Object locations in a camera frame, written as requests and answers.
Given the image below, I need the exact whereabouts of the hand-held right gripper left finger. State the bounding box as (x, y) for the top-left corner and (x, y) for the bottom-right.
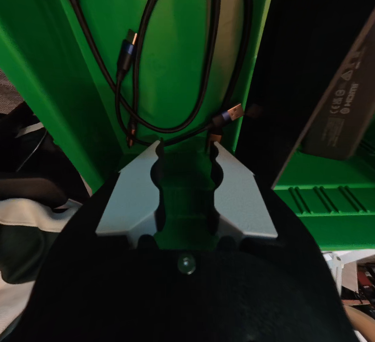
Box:
(95, 138), (168, 241)

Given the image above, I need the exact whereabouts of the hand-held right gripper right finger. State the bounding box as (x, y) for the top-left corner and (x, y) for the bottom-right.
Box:
(206, 141), (278, 241)

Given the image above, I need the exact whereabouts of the grey multiport adapter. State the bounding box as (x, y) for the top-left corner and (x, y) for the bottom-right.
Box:
(301, 8), (375, 161)

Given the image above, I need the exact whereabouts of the green plastic bin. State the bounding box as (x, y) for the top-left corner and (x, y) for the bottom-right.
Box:
(0, 0), (375, 252)

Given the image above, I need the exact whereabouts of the white shirt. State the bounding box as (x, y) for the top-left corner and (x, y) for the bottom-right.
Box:
(0, 197), (81, 234)

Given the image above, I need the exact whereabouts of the dark green jacket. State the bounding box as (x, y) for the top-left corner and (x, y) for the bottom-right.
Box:
(0, 103), (91, 285)

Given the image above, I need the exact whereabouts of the black bin divider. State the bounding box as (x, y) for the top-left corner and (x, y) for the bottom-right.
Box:
(234, 0), (375, 190)

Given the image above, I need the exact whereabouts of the black cable with thick boot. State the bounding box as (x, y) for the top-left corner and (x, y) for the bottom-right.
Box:
(43, 0), (123, 96)

